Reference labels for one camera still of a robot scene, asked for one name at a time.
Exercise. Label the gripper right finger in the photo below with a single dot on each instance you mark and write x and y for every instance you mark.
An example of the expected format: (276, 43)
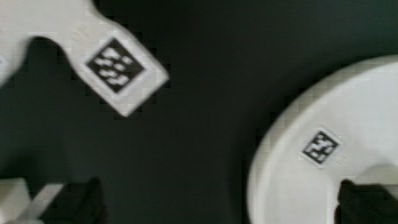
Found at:
(367, 203)

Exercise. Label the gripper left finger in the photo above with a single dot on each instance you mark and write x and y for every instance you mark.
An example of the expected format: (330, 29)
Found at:
(69, 204)

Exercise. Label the white round table top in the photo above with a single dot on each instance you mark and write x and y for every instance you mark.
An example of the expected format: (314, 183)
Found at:
(331, 144)

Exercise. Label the white cross-shaped table base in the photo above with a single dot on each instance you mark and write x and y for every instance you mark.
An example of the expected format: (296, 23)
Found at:
(109, 58)

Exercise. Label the white left fence block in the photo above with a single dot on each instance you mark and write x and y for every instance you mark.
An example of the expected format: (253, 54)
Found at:
(15, 198)

